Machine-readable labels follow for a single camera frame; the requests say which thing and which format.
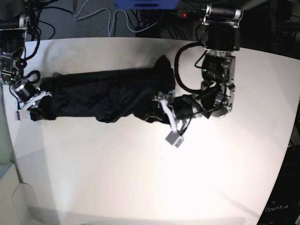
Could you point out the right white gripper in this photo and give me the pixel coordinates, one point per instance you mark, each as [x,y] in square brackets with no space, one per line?
[29,98]

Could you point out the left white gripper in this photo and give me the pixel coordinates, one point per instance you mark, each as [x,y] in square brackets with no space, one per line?
[175,111]

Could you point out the black long-sleeve T-shirt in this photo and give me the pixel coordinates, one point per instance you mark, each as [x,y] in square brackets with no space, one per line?
[107,96]

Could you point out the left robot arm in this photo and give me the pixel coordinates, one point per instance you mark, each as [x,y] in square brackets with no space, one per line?
[217,64]

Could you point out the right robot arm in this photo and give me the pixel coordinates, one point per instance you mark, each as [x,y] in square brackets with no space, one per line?
[19,42]

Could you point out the black OpenArm equipment case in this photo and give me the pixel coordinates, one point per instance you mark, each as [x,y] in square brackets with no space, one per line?
[283,206]

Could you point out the blue plastic box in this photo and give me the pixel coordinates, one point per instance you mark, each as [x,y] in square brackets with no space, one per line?
[146,4]

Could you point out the black power strip red switch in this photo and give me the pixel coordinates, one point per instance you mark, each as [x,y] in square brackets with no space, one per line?
[189,14]

